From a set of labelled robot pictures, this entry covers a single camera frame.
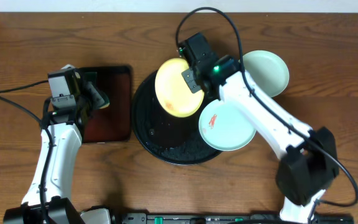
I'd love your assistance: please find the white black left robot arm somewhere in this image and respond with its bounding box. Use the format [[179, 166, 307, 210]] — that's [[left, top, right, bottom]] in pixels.
[[3, 82, 109, 223]]

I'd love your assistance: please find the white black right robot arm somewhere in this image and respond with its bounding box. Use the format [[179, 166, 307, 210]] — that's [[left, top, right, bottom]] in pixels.
[[198, 50, 312, 161]]

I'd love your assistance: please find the round black serving tray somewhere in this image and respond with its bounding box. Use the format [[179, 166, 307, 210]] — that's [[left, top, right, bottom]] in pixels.
[[131, 72, 221, 165]]

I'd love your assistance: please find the black rectangular water tray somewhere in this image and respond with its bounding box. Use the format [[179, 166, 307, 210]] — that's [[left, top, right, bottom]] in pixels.
[[82, 65, 132, 144]]

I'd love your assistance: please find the green yellow sponge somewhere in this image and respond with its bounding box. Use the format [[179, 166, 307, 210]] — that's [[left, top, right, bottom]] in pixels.
[[85, 72, 110, 110]]

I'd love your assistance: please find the light green plate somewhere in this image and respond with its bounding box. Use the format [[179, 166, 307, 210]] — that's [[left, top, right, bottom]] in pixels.
[[242, 50, 290, 97], [198, 100, 256, 151]]

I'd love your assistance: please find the yellow plate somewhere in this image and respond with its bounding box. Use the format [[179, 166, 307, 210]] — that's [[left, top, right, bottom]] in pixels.
[[155, 58, 204, 118]]

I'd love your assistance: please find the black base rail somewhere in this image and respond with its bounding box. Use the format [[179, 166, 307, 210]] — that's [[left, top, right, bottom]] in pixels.
[[121, 212, 355, 224]]

